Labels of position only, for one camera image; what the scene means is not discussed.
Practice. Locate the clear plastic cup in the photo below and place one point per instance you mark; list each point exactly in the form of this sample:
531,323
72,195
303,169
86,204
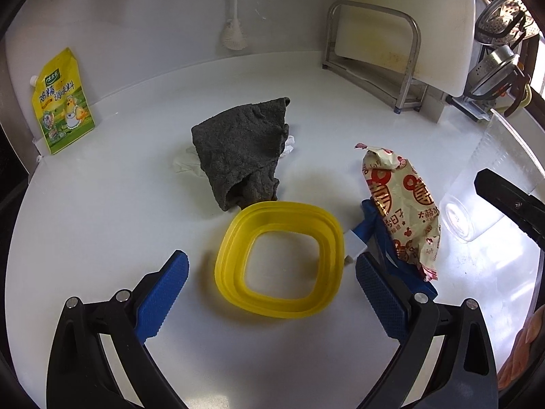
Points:
464,217

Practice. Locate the perforated steel steamer plate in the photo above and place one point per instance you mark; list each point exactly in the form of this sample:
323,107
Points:
506,12

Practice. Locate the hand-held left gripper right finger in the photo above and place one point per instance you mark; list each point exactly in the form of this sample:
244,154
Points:
381,294

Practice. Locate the person's right hand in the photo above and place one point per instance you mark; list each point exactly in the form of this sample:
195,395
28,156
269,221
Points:
526,349

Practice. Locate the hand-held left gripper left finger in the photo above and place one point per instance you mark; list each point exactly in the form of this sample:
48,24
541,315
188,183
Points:
164,294

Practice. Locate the dark grey dish cloth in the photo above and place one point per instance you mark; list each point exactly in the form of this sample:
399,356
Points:
238,149

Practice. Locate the blue plastic tool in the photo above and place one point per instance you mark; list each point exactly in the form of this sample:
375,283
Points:
372,230

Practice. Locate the white brush blue collar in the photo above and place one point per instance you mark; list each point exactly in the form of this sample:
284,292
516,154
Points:
233,8

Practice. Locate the black range hood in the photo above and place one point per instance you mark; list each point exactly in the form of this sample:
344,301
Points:
12,115

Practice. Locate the yellow seasoning pouch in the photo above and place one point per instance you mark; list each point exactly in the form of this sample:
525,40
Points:
64,102

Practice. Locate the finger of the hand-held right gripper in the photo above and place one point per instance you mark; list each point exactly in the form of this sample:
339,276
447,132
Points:
511,204

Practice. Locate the red patterned snack wrapper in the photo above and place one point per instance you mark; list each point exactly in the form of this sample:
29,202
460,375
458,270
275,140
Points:
400,204

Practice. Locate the metal cutting board rack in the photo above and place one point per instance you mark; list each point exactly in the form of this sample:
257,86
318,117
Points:
411,72

